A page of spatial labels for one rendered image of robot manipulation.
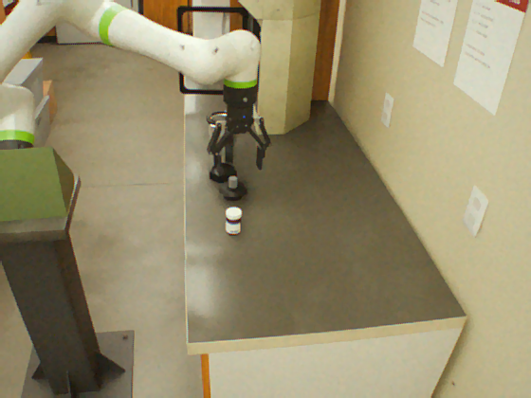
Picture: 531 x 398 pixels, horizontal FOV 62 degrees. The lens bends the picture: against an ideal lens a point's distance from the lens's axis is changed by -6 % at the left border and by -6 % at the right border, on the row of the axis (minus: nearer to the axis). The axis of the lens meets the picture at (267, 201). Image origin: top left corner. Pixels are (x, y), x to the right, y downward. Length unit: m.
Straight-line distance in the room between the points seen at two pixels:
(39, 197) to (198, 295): 0.60
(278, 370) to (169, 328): 1.24
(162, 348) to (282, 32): 1.49
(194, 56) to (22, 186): 0.67
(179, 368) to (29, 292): 0.80
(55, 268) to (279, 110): 1.03
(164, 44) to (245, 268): 0.61
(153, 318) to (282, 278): 1.28
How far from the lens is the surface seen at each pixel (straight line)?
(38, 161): 1.45
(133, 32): 1.30
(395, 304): 1.25
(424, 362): 1.37
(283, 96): 1.90
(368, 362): 1.28
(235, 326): 1.14
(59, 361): 2.05
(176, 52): 1.18
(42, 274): 1.71
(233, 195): 1.51
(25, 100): 1.60
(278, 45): 1.83
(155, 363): 2.26
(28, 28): 1.38
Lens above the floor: 1.80
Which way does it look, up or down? 34 degrees down
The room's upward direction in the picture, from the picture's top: 3 degrees clockwise
